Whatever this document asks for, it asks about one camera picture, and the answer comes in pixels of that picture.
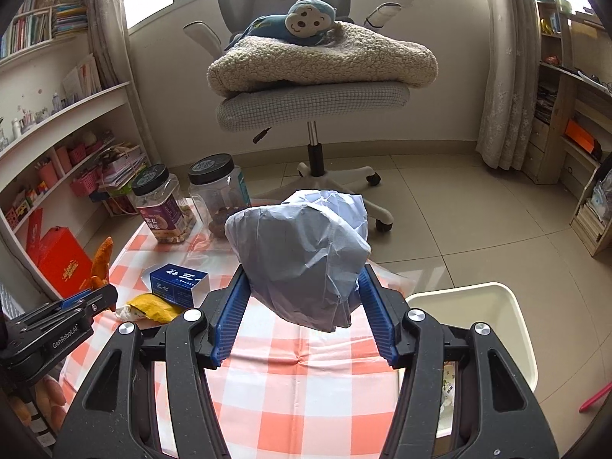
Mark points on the rows of shelf books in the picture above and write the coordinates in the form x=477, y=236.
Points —
x=28, y=28

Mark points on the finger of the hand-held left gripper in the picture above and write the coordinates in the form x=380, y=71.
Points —
x=104, y=299
x=77, y=299

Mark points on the silver foil bag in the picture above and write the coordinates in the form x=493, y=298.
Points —
x=602, y=196

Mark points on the beige fleece blanket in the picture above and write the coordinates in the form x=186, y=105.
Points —
x=325, y=62

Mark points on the pale blue paper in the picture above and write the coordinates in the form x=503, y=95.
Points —
x=301, y=258

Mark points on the pink storage basket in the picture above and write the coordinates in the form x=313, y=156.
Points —
x=85, y=184

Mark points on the white printed wrapper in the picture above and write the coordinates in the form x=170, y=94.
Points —
x=448, y=385

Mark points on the orange checkered tablecloth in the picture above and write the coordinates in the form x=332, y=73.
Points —
x=287, y=392

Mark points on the small blue box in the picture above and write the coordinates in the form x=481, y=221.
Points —
x=177, y=284

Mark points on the white waste bin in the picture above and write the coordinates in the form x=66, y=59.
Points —
x=478, y=303

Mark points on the clear plastic jar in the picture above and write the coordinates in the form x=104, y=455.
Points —
x=215, y=196

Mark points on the white crumpled tissue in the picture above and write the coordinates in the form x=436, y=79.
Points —
x=124, y=313

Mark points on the beige curtain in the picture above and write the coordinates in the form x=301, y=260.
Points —
x=507, y=95
x=107, y=24

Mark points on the red gift bag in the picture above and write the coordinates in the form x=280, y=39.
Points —
x=64, y=263

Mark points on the grey office chair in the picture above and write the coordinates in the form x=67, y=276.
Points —
x=311, y=105

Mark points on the purple label snack jar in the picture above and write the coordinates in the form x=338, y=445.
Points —
x=162, y=220

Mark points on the pile of papers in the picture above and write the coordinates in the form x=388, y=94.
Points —
x=122, y=167

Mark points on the red stick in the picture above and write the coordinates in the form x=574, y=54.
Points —
x=595, y=399

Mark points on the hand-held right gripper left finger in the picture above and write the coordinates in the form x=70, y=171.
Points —
x=232, y=315

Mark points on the yellow wrapper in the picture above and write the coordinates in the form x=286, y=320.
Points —
x=155, y=308

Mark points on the orange flat box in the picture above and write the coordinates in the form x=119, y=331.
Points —
x=578, y=133

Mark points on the wooden desk shelf unit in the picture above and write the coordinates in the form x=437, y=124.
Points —
x=550, y=153

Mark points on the white bookshelf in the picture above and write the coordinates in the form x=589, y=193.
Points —
x=62, y=110

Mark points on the blue plush monkey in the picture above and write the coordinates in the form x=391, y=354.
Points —
x=306, y=19

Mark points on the leaning paper folders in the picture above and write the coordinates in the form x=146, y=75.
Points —
x=83, y=79

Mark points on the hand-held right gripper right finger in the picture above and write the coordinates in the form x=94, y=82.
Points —
x=377, y=315

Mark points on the person's left hand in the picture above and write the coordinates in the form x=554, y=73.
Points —
x=50, y=392

